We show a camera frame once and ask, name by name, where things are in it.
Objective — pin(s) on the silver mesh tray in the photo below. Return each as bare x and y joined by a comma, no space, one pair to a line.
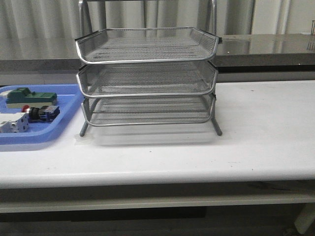
147,79
110,46
147,111

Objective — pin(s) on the red emergency stop button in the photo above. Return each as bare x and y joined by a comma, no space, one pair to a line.
45,113

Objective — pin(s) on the blue plastic tray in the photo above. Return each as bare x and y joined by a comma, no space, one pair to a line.
69,99

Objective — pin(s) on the dark grey counter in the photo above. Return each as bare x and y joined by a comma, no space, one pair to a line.
239,58

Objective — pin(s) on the white circuit breaker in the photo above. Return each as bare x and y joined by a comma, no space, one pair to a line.
14,123

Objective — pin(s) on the white table leg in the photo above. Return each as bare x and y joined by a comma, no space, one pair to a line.
305,218

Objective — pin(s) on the green electrical switch module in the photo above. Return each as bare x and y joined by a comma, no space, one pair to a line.
19,97

